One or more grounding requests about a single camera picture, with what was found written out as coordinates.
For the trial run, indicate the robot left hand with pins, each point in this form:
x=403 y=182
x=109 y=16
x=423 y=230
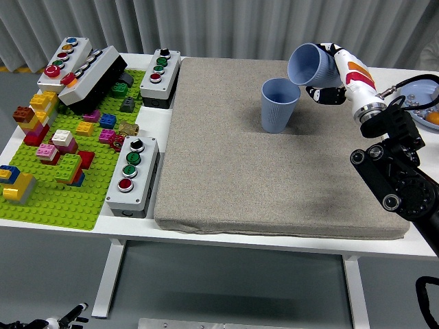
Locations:
x=53 y=323

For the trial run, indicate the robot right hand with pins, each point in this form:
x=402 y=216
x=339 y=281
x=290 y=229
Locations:
x=356 y=82

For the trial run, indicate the blue ribbed plastic cup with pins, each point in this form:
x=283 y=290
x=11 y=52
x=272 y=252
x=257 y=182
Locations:
x=319 y=68
x=276 y=113

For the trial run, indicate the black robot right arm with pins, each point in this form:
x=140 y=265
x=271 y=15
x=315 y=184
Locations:
x=394 y=171

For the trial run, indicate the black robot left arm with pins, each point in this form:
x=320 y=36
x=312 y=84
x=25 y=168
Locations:
x=20 y=325

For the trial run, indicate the light blue plate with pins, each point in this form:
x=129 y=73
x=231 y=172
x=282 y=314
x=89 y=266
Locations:
x=423 y=92

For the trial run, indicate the white table leg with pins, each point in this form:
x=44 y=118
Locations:
x=356 y=291
x=108 y=274

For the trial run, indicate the grey metal block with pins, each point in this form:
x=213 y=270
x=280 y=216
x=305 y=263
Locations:
x=436 y=96

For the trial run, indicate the orange fruit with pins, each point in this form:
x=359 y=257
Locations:
x=433 y=118

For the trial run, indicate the green toy brick baseplate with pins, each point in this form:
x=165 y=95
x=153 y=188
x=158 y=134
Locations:
x=68 y=205

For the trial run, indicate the yellow and grey brick block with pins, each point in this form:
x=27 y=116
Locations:
x=19 y=186

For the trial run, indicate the grey-brown fabric mat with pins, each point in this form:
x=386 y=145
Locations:
x=240 y=171

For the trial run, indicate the grey pleated curtain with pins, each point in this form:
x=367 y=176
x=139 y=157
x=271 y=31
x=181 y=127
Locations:
x=219 y=27

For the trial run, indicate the green toy brick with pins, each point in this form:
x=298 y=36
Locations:
x=119 y=89
x=68 y=166

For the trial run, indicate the blue toy brick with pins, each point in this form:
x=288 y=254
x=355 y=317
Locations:
x=9 y=170
x=108 y=120

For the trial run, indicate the red toy brick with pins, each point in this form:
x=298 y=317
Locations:
x=86 y=159
x=34 y=137

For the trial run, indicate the pink toy brick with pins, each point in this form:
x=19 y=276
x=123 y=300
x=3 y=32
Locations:
x=46 y=150

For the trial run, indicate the magenta toy brick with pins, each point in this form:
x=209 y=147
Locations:
x=106 y=135
x=92 y=116
x=68 y=148

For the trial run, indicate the grey four-button control box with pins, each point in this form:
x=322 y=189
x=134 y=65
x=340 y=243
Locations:
x=168 y=73
x=144 y=171

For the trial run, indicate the white toy brick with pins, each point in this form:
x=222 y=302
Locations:
x=61 y=136

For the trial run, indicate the red valve hand wheel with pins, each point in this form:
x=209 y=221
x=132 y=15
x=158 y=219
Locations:
x=117 y=141

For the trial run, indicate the yellow toy brick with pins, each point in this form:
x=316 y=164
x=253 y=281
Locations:
x=84 y=128
x=41 y=99

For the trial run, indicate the brass pipe fitting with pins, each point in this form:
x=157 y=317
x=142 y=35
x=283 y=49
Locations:
x=128 y=128

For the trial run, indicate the brown toy brick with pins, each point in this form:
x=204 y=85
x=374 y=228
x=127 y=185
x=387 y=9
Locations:
x=23 y=114

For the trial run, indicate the dark grey sloped brick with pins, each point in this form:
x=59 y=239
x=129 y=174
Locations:
x=127 y=104

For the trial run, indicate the black curved toy brick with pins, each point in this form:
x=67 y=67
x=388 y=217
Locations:
x=126 y=79

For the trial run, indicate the long grey black control box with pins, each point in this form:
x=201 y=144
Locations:
x=92 y=73

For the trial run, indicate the grey five-button control box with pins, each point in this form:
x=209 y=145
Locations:
x=80 y=51

